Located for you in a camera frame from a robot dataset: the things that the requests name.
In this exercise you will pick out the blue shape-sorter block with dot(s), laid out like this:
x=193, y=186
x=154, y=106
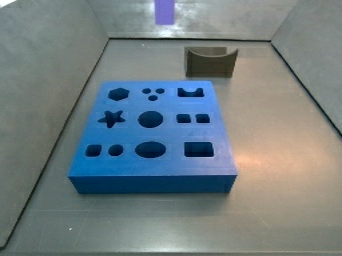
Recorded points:
x=154, y=140

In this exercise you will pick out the dark grey curved holder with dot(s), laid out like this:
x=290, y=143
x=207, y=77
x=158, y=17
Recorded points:
x=210, y=62

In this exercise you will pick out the purple strip on wall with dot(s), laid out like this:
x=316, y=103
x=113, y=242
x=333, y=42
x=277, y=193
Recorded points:
x=165, y=12

